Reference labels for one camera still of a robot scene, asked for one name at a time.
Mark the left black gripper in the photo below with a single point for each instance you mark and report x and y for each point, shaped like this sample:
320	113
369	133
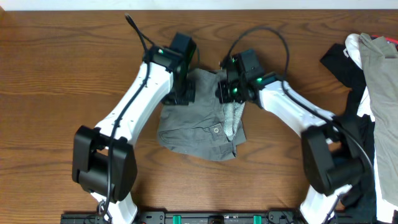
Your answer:
189	99

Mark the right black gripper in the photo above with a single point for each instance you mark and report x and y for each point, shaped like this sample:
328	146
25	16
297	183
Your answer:
222	93

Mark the grey shorts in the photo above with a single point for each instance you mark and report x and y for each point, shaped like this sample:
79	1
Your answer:
205	128

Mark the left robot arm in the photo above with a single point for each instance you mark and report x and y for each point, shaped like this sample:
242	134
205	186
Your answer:
104	163

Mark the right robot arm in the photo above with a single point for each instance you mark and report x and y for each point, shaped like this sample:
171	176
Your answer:
334	160

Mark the olive grey garment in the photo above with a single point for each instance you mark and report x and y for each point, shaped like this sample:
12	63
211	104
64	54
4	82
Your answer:
379	61

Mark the red garment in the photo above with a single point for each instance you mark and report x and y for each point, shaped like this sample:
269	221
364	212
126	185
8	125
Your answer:
388	39

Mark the black garment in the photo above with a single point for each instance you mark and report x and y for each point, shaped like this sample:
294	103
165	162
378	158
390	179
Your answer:
360	202

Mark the white garment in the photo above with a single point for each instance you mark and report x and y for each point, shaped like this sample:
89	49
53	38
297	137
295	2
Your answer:
384	210

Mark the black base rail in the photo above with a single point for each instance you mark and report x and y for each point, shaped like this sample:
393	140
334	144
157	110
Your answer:
217	217

